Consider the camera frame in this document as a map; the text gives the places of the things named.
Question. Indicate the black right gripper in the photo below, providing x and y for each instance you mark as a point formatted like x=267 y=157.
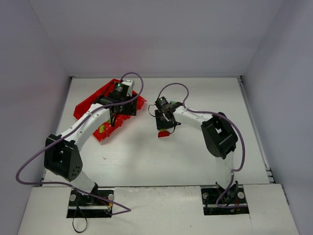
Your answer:
x=162 y=121

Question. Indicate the green curved lego piece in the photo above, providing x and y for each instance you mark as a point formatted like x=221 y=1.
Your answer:
x=101 y=129

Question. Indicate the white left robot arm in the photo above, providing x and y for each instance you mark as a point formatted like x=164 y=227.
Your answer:
x=63 y=159

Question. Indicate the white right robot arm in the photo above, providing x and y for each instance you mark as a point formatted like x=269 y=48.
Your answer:
x=219 y=137

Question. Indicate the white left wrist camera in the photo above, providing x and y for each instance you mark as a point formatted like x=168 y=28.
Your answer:
x=130 y=84

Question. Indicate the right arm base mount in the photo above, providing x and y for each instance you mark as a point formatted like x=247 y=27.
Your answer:
x=234 y=204

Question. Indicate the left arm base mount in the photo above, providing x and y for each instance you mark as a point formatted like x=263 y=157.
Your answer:
x=84 y=206

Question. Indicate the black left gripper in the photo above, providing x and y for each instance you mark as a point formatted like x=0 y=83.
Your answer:
x=129 y=107

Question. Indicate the red green cyan brick tower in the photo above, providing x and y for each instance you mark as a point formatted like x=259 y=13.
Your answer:
x=162 y=134

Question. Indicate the red divided plastic bin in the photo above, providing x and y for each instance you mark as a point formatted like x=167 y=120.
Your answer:
x=101 y=114

